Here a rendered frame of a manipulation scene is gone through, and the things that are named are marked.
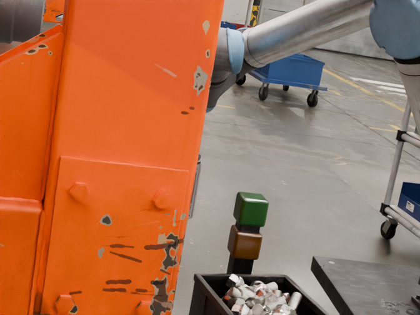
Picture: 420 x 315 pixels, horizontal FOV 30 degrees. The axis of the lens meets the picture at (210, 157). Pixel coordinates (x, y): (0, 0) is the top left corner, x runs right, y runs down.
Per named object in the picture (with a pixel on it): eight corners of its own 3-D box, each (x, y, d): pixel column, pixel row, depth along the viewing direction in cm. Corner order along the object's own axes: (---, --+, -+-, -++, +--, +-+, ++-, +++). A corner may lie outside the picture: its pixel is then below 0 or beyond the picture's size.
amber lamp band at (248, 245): (225, 249, 115) (230, 223, 114) (252, 251, 116) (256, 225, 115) (232, 259, 111) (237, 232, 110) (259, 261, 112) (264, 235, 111)
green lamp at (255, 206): (231, 216, 113) (236, 190, 113) (257, 219, 114) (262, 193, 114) (238, 225, 110) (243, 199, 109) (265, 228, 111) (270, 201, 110)
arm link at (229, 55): (236, 86, 164) (250, 55, 156) (178, 78, 161) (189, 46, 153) (234, 52, 169) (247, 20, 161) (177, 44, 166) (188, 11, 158)
